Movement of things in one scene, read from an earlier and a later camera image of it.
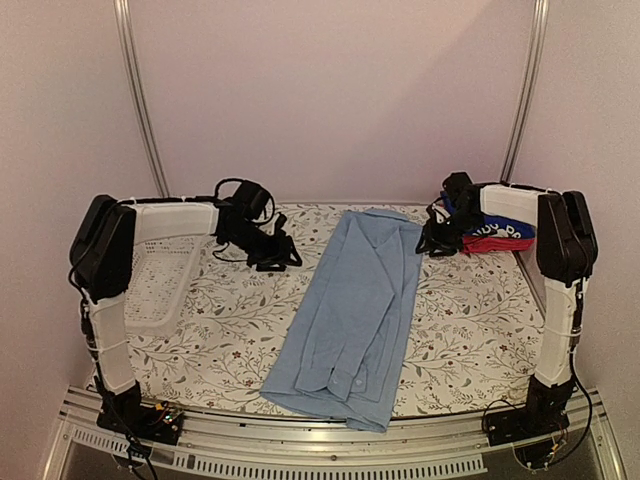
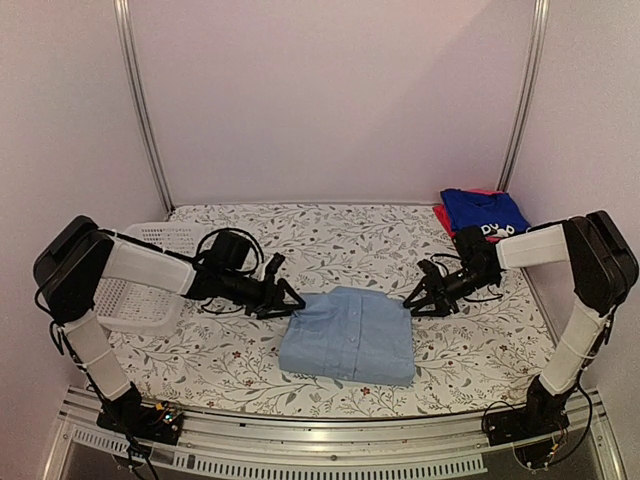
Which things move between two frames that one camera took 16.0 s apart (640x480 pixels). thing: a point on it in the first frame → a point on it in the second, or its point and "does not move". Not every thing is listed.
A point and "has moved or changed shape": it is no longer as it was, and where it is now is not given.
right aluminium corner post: (539, 34) does not move
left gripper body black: (260, 249) → (253, 298)
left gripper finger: (292, 257) → (285, 285)
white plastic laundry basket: (161, 271) does not move
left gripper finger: (271, 267) → (275, 314)
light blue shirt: (341, 350) has moved or changed shape
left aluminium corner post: (130, 69) does not move
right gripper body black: (454, 229) → (459, 287)
